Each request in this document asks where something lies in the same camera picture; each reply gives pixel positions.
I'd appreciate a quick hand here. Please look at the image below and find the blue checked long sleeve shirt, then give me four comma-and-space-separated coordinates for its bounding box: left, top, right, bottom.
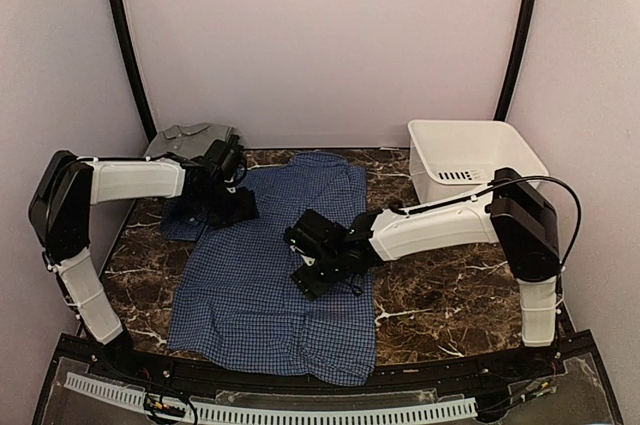
160, 152, 376, 382

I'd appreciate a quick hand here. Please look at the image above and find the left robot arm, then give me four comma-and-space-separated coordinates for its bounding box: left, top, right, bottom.
28, 147, 259, 381

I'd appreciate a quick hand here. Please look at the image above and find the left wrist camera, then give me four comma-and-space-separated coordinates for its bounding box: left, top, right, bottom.
203, 139, 248, 188

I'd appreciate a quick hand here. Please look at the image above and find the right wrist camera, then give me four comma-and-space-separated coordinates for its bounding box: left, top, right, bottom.
284, 209, 347, 261

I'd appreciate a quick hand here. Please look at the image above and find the black front rail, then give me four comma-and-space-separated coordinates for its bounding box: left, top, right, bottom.
55, 332, 593, 396

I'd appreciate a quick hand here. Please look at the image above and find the right black frame post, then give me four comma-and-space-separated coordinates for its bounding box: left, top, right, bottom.
493, 0, 536, 122

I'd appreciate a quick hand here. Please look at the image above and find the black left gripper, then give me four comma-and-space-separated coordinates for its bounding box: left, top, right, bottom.
193, 182, 258, 229

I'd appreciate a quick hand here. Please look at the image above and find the white plastic basket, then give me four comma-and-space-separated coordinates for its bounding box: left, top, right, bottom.
408, 119, 548, 203

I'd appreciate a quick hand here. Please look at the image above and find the white slotted cable duct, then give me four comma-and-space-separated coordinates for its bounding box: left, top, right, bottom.
64, 372, 478, 424

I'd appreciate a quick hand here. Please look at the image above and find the grey folded shirt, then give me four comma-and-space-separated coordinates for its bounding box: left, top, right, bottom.
144, 122, 235, 159

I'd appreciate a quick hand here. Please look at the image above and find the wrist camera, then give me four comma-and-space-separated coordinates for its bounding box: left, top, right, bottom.
203, 139, 248, 188
284, 209, 347, 261

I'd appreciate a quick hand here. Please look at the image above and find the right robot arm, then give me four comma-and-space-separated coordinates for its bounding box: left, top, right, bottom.
284, 167, 572, 379

